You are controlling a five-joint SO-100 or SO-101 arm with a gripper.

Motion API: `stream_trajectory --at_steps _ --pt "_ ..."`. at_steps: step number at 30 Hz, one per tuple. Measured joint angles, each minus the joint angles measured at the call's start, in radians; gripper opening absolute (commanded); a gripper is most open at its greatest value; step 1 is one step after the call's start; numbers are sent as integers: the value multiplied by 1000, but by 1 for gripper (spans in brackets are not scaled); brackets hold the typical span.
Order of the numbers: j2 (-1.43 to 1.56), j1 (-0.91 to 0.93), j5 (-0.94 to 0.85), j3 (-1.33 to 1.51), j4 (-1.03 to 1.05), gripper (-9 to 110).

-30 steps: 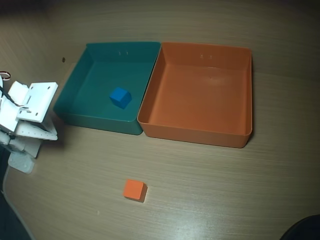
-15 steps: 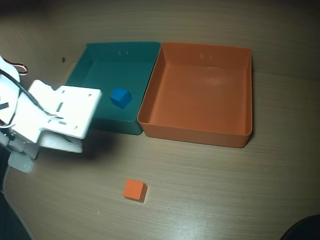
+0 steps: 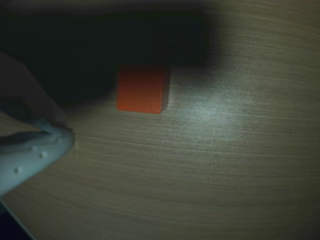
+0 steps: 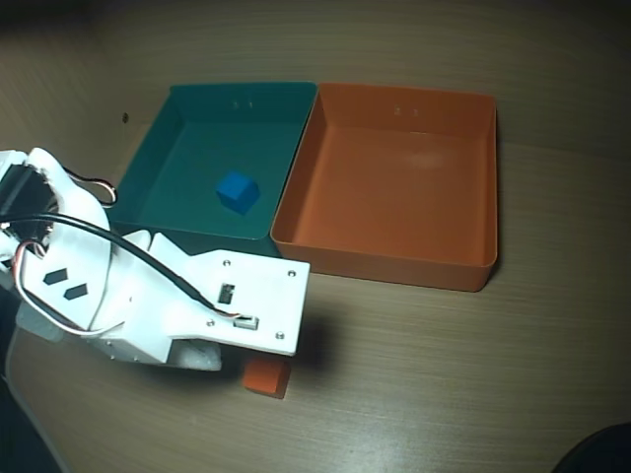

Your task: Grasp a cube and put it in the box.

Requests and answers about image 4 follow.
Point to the orange plastic box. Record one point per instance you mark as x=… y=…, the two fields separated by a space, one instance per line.
x=394 y=207

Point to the grey translucent base plate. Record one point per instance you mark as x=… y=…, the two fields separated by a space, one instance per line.
x=37 y=327

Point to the teal plastic box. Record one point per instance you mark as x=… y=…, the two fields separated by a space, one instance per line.
x=197 y=148

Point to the blue cube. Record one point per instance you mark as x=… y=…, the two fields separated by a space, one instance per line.
x=236 y=189

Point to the black round object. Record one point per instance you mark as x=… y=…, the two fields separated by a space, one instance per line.
x=601 y=453

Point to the orange cube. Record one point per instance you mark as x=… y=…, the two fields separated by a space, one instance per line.
x=263 y=382

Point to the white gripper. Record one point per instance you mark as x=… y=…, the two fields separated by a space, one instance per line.
x=194 y=356

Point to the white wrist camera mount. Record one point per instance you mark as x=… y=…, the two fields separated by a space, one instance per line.
x=266 y=300

